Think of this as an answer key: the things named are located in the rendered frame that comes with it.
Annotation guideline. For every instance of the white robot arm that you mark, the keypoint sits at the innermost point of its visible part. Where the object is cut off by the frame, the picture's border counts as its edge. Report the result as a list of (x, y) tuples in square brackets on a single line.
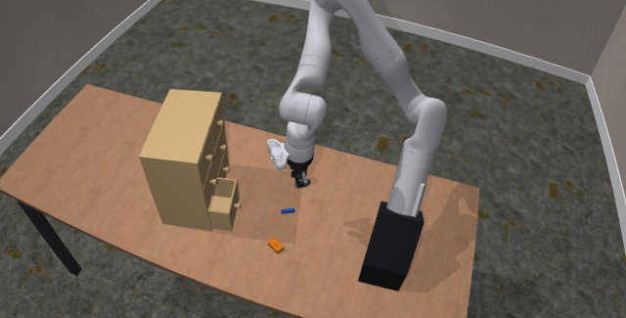
[(390, 63)]

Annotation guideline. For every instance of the tan wooden chest of drawers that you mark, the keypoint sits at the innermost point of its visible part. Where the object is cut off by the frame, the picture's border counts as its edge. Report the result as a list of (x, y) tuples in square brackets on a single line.
[(171, 154)]

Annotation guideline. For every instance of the orange nine-volt battery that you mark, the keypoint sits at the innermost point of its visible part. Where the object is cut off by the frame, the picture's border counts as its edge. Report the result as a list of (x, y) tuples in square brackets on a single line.
[(275, 246)]

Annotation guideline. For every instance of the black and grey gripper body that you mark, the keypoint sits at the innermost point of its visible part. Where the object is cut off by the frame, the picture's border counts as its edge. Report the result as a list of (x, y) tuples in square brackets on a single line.
[(300, 166)]

